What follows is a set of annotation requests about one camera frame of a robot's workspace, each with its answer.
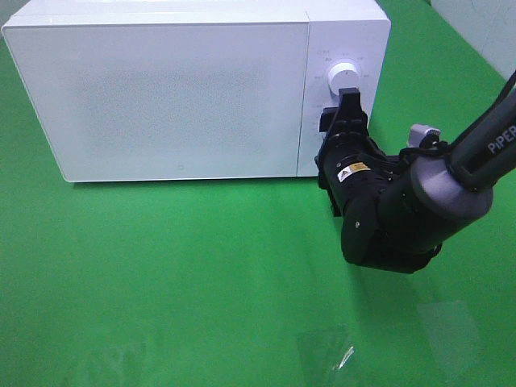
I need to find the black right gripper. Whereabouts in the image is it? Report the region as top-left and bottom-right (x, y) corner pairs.
(315, 88), (397, 217)

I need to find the white microwave door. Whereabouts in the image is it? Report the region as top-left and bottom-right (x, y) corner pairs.
(4, 23), (308, 182)

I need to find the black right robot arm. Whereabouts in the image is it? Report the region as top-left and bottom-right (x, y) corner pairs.
(314, 78), (515, 273)

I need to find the upper white microwave knob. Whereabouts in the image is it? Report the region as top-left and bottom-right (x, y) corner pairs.
(327, 60), (361, 97)

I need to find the white microwave oven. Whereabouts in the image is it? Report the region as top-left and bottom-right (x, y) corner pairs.
(2, 1), (391, 183)

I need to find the clear tape patch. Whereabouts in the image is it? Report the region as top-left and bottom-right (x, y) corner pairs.
(296, 325), (356, 372)
(85, 343), (146, 386)
(417, 300), (480, 379)

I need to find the black cable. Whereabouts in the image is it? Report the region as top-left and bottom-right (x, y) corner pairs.
(398, 139), (448, 160)

